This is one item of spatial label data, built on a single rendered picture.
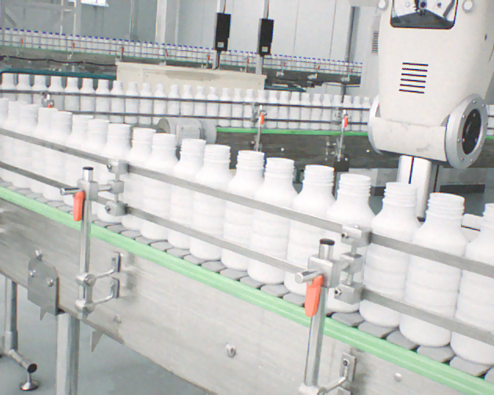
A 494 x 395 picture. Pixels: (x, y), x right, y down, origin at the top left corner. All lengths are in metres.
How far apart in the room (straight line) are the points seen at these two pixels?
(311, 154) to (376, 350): 2.33
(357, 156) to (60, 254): 2.20
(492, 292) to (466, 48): 0.74
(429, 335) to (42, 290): 0.76
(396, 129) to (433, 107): 0.10
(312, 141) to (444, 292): 2.34
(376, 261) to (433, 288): 0.07
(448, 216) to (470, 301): 0.09
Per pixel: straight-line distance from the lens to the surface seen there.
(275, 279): 0.87
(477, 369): 0.73
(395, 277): 0.76
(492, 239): 0.71
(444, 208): 0.72
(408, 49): 1.41
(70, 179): 1.21
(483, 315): 0.72
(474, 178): 8.06
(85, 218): 1.03
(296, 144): 2.98
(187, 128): 2.53
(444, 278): 0.73
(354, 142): 3.18
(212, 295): 0.91
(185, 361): 0.98
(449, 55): 1.37
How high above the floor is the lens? 1.29
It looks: 12 degrees down
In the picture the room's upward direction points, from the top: 5 degrees clockwise
